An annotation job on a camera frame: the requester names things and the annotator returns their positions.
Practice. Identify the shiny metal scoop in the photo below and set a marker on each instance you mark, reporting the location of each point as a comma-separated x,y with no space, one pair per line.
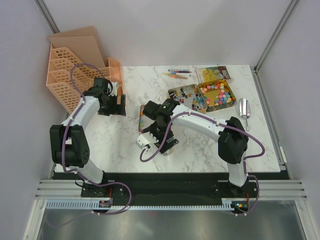
245,111

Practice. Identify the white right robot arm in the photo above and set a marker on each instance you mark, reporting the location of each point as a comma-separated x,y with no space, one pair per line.
230,136

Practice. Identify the peach plastic file organizer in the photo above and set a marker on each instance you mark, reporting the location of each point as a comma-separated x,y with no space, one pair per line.
76,58

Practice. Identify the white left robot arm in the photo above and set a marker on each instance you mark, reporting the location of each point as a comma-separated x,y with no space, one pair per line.
68,142

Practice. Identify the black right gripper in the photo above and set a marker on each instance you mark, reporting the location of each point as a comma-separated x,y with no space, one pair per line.
166,146

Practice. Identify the light blue cable duct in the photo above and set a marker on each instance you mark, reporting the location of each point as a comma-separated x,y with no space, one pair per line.
95,204

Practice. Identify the gold tin of lollipops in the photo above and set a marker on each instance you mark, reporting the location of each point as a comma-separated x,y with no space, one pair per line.
189,96

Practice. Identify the paperback book with yellow cover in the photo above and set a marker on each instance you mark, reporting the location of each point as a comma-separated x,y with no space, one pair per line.
213,73

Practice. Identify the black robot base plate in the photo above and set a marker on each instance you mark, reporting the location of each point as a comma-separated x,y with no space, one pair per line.
170,188

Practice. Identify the orange highlighter pen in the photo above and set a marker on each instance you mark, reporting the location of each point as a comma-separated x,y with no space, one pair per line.
183,77

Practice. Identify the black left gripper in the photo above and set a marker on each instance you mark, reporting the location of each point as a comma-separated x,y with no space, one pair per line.
117,109

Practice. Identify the gold tin of star candies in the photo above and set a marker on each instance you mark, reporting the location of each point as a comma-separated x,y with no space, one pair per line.
217,95

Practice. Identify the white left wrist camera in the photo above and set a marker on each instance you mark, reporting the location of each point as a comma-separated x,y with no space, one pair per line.
114,89

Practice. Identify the pink tray of gummy candies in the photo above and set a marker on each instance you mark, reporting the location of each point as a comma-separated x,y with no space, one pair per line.
143,121

